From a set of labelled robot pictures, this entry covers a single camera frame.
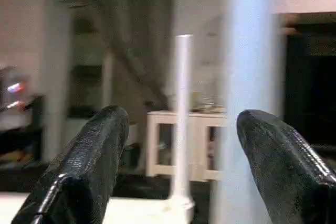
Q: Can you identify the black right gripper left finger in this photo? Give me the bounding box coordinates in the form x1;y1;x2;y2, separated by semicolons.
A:
10;105;130;224

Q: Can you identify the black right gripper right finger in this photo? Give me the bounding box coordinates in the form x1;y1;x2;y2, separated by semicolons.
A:
236;110;336;224

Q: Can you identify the white plastic table top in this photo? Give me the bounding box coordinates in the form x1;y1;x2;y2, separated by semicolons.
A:
0;191;196;224

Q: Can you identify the white plastic table leg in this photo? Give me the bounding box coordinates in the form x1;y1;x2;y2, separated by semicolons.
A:
167;34;196;212
210;0;288;224

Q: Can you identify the white glass-door cabinet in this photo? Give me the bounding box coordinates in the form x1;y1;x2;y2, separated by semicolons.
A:
146;109;227;182

